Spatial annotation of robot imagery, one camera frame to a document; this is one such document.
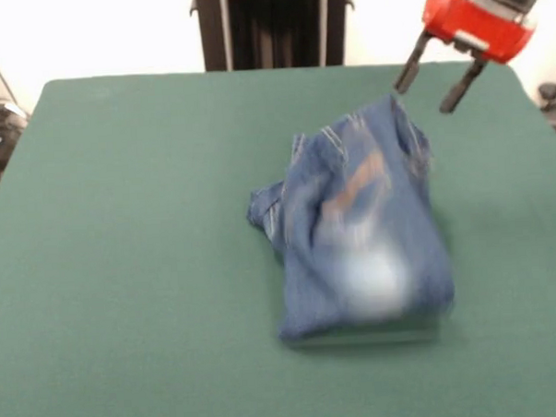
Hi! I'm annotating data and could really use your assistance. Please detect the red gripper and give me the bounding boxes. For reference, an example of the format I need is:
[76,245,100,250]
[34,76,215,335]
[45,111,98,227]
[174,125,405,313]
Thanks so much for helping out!
[390,0,542,117]

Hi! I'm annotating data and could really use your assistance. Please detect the blue denim jeans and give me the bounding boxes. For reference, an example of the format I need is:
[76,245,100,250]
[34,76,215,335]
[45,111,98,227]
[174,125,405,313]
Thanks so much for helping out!
[241,92,459,351]

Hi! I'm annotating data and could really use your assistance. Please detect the dark green table cloth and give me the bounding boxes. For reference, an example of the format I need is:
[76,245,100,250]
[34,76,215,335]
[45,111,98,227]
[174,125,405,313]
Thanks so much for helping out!
[0,56,556,417]

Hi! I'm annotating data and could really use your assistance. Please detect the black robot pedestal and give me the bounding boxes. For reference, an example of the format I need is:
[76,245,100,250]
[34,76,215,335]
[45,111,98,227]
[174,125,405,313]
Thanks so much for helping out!
[189,0,359,74]

